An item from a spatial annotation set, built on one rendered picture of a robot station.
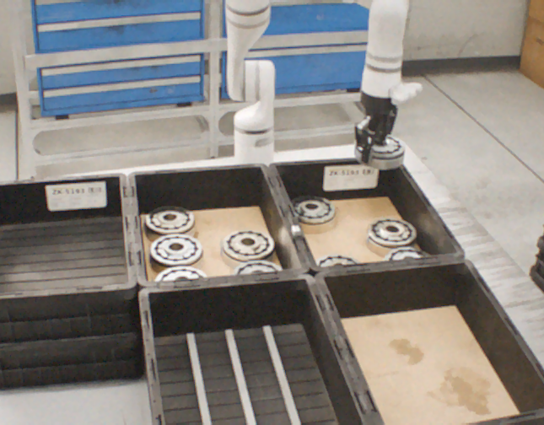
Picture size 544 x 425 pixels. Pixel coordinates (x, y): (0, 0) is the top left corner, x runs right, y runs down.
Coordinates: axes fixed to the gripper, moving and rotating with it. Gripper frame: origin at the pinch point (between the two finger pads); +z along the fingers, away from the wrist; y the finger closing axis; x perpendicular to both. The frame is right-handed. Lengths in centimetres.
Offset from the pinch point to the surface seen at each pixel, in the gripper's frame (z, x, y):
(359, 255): 16.7, 6.2, 11.4
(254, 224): 16.9, -16.9, 16.8
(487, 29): 73, -100, -318
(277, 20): 34, -126, -134
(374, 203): 16.8, -2.2, -7.8
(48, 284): 17, -33, 59
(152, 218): 14.2, -31.5, 32.6
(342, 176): 10.7, -8.7, -3.8
